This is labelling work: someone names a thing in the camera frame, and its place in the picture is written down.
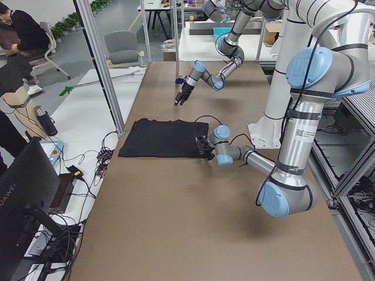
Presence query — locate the green-tipped grabber stick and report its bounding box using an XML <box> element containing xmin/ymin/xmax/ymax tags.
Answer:
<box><xmin>59</xmin><ymin>72</ymin><xmax>140</xmax><ymax>97</ymax></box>

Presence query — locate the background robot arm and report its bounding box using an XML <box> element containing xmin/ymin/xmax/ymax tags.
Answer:
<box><xmin>202</xmin><ymin>0</ymin><xmax>232</xmax><ymax>23</ymax></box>

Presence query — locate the grey office chair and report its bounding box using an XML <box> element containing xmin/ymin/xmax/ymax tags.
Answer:
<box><xmin>104</xmin><ymin>30</ymin><xmax>144</xmax><ymax>67</ymax></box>

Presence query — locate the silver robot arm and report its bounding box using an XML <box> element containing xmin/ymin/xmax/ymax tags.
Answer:
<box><xmin>175</xmin><ymin>1</ymin><xmax>374</xmax><ymax>217</ymax></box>
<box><xmin>174</xmin><ymin>0</ymin><xmax>286</xmax><ymax>106</ymax></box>

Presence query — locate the black water bottle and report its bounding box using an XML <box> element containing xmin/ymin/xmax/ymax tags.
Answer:
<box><xmin>34</xmin><ymin>105</ymin><xmax>58</xmax><ymax>136</ymax></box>

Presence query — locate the aluminium cage frame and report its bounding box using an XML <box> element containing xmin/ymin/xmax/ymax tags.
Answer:
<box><xmin>73</xmin><ymin>0</ymin><xmax>125</xmax><ymax>136</ymax></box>

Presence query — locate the teal plastic bin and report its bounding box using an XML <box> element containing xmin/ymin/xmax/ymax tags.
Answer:
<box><xmin>213</xmin><ymin>27</ymin><xmax>231</xmax><ymax>44</ymax></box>

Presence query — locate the blue teach pendant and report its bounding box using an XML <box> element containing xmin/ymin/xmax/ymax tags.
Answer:
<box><xmin>40</xmin><ymin>140</ymin><xmax>64</xmax><ymax>166</ymax></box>

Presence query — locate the cardboard box with packaging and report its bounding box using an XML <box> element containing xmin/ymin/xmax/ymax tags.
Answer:
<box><xmin>263</xmin><ymin>22</ymin><xmax>282</xmax><ymax>47</ymax></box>

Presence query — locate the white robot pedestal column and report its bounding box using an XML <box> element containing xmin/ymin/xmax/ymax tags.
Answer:
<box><xmin>248</xmin><ymin>1</ymin><xmax>312</xmax><ymax>149</ymax></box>

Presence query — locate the black t-shirt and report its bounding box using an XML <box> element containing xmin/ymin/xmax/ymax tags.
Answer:
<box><xmin>118</xmin><ymin>118</ymin><xmax>209</xmax><ymax>158</ymax></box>

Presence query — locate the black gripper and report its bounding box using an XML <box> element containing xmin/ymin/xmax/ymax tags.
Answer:
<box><xmin>195</xmin><ymin>135</ymin><xmax>214</xmax><ymax>160</ymax></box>
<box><xmin>174</xmin><ymin>75</ymin><xmax>195</xmax><ymax>106</ymax></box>

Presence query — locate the seated person in black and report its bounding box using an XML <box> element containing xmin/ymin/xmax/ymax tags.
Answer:
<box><xmin>1</xmin><ymin>3</ymin><xmax>50</xmax><ymax>61</ymax></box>

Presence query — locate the black computer monitor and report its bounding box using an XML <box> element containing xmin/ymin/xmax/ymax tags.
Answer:
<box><xmin>1</xmin><ymin>138</ymin><xmax>74</xmax><ymax>280</ymax></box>

